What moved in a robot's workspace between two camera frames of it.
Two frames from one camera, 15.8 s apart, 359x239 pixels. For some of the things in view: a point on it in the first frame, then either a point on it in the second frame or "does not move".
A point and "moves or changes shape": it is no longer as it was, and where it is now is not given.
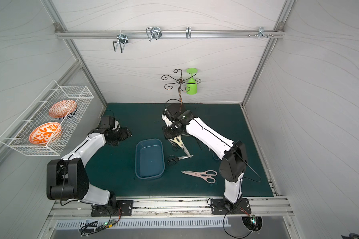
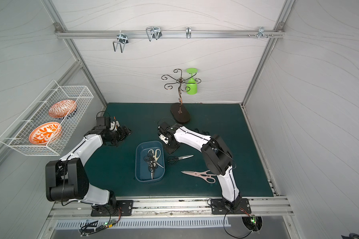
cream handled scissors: (178, 140) moves or changes shape
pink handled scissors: (207, 175) does not move
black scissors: (172, 159) does not move
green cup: (192, 85) does not move
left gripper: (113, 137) does not move
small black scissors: (175, 148) moves or changes shape
